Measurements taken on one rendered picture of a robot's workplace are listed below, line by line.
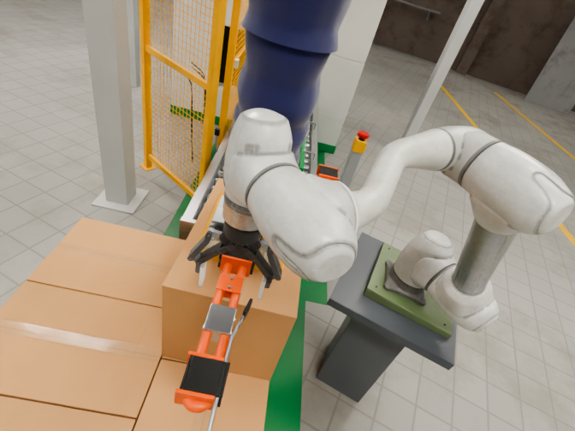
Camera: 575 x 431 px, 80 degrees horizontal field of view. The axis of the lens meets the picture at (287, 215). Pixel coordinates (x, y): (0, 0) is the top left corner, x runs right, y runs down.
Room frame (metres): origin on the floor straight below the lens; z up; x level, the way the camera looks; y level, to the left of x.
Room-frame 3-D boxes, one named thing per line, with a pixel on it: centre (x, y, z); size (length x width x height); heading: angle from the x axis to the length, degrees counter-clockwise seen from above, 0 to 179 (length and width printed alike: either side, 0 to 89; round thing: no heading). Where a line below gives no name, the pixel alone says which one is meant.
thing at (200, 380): (0.32, 0.07, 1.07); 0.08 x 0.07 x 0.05; 5
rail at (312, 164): (2.47, -0.05, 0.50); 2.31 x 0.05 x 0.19; 6
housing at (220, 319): (0.45, 0.08, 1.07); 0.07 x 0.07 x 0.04; 5
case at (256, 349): (0.90, 0.11, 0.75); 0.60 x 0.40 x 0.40; 4
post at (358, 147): (1.90, -0.28, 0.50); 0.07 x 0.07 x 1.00; 6
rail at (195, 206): (2.40, 0.60, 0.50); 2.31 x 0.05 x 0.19; 6
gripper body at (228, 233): (0.50, 0.08, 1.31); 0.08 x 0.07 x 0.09; 95
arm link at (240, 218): (0.50, 0.08, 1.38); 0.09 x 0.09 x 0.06
